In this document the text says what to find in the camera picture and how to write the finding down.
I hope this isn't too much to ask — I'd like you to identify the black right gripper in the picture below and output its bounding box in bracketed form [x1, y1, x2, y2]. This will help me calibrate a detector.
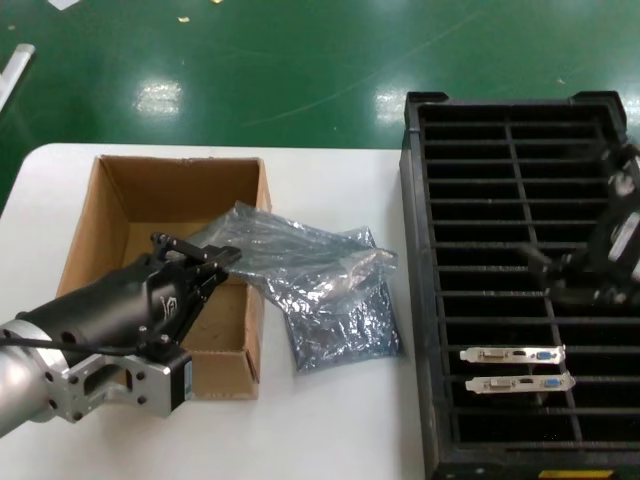
[517, 142, 640, 308]

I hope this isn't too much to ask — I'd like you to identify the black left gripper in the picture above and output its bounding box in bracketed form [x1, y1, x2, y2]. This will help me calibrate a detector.
[16, 231, 244, 352]

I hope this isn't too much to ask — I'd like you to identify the silver blue antistatic bag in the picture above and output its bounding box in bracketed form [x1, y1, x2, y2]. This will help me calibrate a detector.
[186, 200, 400, 315]
[280, 225, 407, 374]

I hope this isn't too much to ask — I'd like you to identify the graphics card with silver bracket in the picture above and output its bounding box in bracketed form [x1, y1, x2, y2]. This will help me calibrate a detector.
[464, 372, 577, 409]
[458, 343, 568, 367]

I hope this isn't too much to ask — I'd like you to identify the brown cardboard box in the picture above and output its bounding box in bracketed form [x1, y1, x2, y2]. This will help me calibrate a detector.
[56, 154, 275, 402]

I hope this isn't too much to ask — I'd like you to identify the black slotted plastic container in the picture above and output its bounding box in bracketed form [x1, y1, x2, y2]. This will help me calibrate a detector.
[398, 89, 640, 480]

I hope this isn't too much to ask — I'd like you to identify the white metal table leg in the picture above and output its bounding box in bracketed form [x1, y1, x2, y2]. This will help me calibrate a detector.
[0, 43, 37, 112]

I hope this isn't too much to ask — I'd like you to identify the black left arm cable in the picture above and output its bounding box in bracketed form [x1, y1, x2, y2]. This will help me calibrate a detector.
[0, 336, 147, 359]

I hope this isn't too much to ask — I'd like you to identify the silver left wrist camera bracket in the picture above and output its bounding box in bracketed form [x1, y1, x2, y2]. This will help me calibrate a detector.
[47, 344, 194, 425]

